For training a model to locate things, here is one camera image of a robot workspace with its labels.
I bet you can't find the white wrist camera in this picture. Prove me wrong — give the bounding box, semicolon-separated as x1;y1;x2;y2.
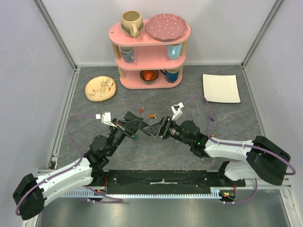
95;112;112;125
171;102;184;121

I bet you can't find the slotted cable duct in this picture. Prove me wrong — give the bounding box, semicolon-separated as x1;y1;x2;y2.
61;188;235;200

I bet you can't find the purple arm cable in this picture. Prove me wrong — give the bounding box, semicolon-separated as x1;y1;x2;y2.
15;113;125;216
183;95;296;205

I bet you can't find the grey blue mug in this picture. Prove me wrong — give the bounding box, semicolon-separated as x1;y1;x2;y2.
120;46;134;63

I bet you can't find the orange red cup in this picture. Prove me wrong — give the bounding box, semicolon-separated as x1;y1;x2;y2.
143;70;157;81

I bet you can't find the pink dotted plate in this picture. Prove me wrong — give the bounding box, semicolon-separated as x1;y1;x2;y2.
146;13;188;42

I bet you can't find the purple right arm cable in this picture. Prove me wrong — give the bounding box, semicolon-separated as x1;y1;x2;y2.
183;95;296;205

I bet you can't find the dark blue mug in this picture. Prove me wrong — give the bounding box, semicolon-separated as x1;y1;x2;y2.
160;68;180;83

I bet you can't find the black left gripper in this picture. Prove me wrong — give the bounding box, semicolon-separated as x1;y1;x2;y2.
107;117;143;156

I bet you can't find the light blue mug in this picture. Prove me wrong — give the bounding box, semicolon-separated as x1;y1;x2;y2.
167;43;182;60

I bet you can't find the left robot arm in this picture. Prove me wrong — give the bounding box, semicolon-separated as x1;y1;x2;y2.
13;112;147;220

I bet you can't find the pink three-tier shelf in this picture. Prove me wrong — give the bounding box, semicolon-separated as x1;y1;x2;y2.
109;23;190;89

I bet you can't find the beige bird pattern plate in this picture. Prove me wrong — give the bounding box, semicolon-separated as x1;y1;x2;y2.
85;76;116;102

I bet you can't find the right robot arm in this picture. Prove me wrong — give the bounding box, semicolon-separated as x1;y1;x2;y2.
143;116;290;186

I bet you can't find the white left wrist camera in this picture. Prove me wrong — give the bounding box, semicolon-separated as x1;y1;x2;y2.
95;112;112;125

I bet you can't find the beige ceramic mug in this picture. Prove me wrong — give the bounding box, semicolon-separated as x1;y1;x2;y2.
121;10;144;38

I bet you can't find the white square plate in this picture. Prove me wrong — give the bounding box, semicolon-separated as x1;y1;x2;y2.
202;74;241;104

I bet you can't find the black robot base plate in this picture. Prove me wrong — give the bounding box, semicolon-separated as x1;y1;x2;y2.
89;170;246;194

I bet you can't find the black remote control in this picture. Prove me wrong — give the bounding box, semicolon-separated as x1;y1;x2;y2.
124;112;150;136

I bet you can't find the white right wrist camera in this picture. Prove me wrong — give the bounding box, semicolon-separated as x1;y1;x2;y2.
171;102;184;121

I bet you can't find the green battery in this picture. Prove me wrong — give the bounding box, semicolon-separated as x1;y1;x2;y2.
133;132;138;140

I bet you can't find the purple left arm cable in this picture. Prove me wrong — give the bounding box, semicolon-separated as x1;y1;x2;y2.
15;113;125;216

